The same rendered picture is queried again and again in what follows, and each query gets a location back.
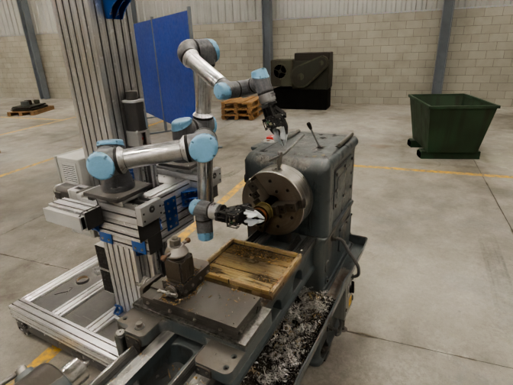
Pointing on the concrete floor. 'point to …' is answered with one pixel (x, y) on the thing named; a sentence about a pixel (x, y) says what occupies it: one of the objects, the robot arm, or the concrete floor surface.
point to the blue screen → (166, 67)
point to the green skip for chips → (449, 124)
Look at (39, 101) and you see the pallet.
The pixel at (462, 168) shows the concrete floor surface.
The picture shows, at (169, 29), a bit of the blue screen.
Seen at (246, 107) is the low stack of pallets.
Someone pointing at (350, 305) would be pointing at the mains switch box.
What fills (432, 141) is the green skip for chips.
